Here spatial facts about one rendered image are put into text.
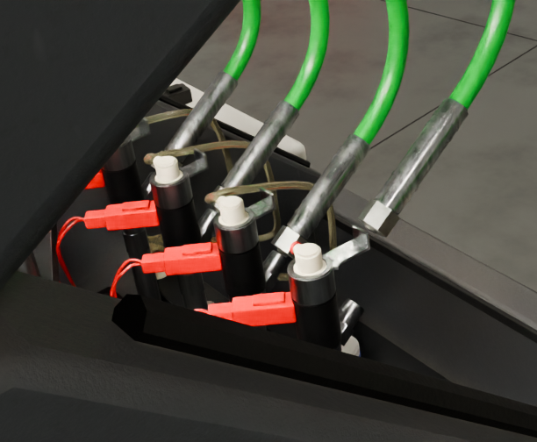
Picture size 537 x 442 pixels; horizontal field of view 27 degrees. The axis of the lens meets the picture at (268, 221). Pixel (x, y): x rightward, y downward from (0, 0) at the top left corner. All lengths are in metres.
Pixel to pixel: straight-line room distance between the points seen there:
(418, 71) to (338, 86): 0.26
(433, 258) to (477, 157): 2.01
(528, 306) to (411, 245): 0.13
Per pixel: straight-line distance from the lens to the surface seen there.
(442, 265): 0.98
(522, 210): 2.77
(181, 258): 0.74
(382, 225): 0.68
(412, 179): 0.69
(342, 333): 0.70
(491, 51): 0.71
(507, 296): 0.94
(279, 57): 3.66
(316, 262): 0.66
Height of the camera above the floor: 1.53
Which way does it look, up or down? 33 degrees down
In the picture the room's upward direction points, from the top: 9 degrees counter-clockwise
